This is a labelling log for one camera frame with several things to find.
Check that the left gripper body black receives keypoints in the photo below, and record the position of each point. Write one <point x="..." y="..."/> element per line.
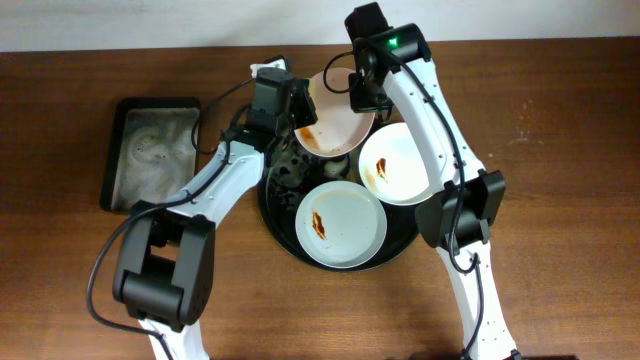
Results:
<point x="288" y="163"/>

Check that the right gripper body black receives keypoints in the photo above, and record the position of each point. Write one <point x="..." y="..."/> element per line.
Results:
<point x="364" y="95"/>

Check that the white plate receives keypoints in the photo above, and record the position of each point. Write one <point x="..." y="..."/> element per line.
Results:
<point x="391" y="168"/>

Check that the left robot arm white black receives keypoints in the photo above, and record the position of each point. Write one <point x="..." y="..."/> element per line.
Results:
<point x="164" y="272"/>

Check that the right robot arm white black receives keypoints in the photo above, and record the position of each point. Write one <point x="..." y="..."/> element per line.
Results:
<point x="394" y="65"/>

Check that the black rectangular soapy water tray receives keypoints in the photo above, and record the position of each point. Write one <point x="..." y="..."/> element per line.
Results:
<point x="150" y="154"/>

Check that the light blue plate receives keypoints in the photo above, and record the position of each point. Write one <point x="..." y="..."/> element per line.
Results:
<point x="340" y="224"/>

